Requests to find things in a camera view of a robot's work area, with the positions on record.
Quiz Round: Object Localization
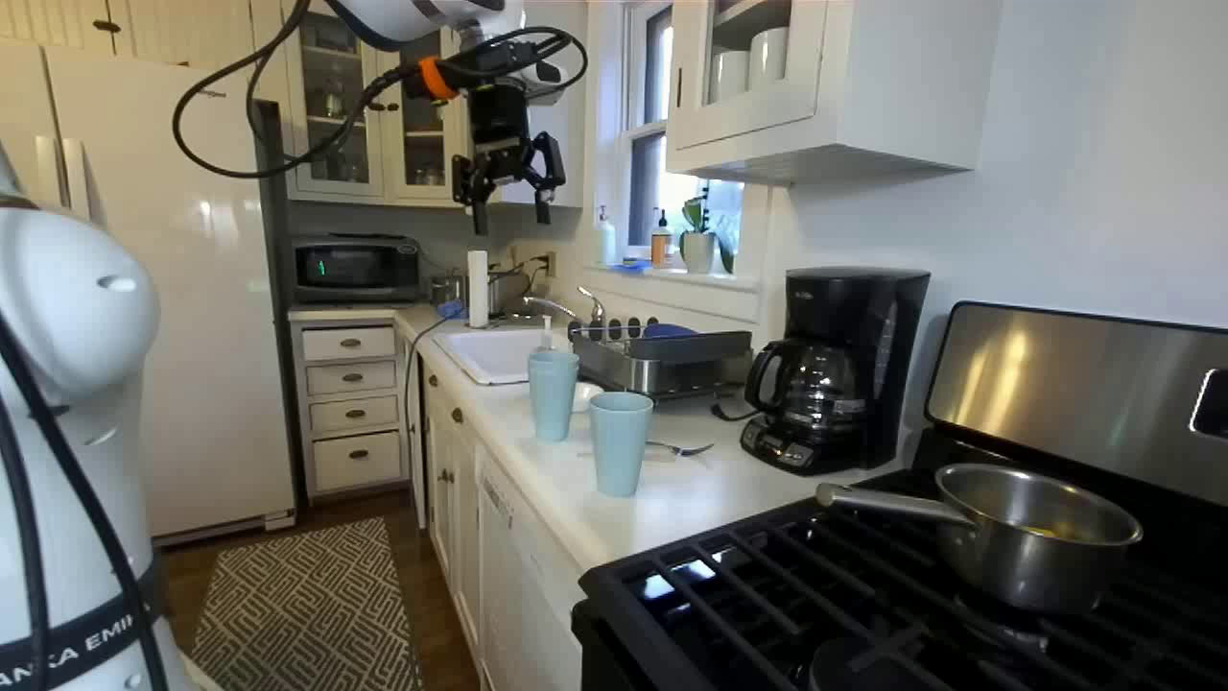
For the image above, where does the white kitchen sink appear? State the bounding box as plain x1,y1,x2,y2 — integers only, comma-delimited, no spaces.
438,330,558,388

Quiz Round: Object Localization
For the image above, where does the patterned floor rug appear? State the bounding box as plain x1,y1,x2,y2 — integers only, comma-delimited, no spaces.
194,520,423,691

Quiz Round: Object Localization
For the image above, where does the black gas stove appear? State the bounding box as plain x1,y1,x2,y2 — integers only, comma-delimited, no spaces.
572,300,1228,691

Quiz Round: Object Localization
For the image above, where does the teal cup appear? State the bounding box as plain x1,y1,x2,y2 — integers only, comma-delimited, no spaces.
529,348,580,443
591,392,654,498

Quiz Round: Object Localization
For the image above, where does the paper towel roll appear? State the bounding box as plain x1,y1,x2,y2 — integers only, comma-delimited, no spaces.
466,250,490,330

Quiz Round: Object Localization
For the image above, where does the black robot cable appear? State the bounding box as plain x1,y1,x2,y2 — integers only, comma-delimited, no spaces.
168,0,594,183

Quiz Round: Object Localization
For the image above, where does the chrome faucet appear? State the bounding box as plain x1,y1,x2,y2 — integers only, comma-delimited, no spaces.
521,283,607,322

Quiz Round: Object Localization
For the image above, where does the glass door upper cabinet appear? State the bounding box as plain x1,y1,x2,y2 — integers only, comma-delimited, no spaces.
279,0,461,206

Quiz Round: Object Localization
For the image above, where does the black coffee maker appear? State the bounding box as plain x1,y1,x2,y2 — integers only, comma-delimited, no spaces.
740,269,929,475

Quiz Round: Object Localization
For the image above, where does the white drawer cabinet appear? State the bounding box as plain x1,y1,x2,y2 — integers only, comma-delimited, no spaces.
292,310,406,498

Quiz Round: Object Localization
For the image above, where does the potted plant on sill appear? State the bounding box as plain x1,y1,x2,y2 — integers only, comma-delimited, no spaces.
680,187,733,274

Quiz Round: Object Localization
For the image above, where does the orange soap bottle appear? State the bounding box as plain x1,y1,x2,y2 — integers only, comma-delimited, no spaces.
649,206,673,269

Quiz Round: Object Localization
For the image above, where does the white refrigerator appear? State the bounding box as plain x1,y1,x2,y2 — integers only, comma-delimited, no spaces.
0,40,295,542

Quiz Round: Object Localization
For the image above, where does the black microwave oven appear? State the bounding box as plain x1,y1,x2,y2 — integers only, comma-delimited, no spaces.
292,233,423,304

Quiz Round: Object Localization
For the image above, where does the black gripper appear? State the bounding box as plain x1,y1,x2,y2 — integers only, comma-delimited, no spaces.
455,86,567,237

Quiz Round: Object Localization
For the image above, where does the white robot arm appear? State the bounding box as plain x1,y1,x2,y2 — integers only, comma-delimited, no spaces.
0,0,589,691

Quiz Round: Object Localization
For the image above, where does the steel saucepan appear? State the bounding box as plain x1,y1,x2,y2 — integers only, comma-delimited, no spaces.
817,466,1144,613

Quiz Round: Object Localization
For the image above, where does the white soap bottle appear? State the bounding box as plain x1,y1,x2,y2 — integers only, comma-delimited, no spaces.
591,206,617,269

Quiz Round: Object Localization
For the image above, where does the white upper cabinet right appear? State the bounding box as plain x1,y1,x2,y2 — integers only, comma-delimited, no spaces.
670,0,1001,183

